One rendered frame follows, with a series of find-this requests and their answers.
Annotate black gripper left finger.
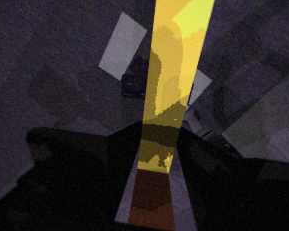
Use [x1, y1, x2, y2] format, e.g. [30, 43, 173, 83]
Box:
[26, 121, 143, 221]

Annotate yellow bar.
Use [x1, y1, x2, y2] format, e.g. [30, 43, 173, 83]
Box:
[128, 0, 215, 231]

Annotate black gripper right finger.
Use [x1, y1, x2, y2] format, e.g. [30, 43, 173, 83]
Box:
[176, 126, 289, 231]

